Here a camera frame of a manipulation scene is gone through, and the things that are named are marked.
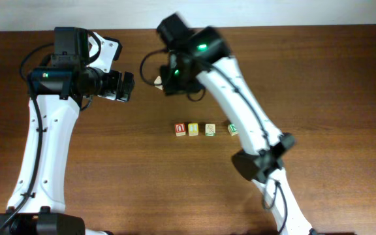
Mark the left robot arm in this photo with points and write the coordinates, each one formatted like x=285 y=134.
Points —
x=61 y=87

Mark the red letter U block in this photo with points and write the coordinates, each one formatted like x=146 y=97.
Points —
x=180 y=129

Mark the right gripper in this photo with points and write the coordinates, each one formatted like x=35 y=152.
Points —
x=166 y=75

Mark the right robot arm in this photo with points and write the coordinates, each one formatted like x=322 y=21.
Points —
x=204 y=57

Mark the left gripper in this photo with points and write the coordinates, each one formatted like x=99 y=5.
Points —
x=111 y=89

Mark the green letter N block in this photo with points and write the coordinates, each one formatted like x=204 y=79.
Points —
x=232 y=129

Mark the leftmost plain wooden block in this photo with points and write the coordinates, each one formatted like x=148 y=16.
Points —
x=158 y=83

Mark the yellow letter wooden block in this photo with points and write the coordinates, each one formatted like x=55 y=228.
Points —
x=193 y=129

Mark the teal sided picture block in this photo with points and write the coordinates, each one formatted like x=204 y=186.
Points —
x=210 y=129

